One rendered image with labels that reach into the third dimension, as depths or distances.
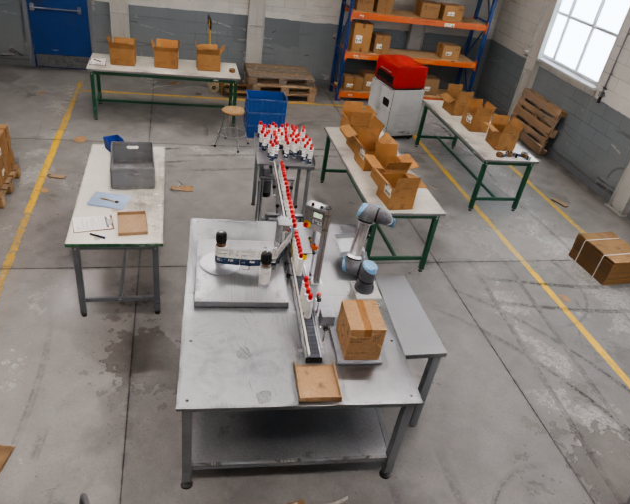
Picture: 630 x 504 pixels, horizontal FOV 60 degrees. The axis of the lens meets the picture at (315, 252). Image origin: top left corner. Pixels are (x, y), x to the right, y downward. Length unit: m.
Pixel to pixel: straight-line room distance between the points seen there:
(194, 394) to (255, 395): 0.36
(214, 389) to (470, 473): 2.05
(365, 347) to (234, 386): 0.87
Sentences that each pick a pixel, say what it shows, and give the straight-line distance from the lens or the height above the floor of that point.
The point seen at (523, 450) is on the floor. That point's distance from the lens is 4.81.
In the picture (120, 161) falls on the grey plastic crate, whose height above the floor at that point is 0.81.
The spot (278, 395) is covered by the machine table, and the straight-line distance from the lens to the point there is 3.44.
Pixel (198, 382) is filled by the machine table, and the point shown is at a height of 0.83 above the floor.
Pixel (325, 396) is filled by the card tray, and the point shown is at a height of 0.83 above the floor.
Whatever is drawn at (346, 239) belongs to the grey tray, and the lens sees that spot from 4.68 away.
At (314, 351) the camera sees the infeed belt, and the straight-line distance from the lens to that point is 3.66.
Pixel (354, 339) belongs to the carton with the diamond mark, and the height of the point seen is 1.04.
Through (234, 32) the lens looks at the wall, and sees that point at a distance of 11.13.
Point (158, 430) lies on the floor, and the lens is 4.33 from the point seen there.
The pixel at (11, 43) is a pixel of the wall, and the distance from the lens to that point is 11.53.
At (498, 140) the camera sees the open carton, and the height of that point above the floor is 0.92.
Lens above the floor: 3.42
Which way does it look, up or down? 34 degrees down
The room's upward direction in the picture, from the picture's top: 9 degrees clockwise
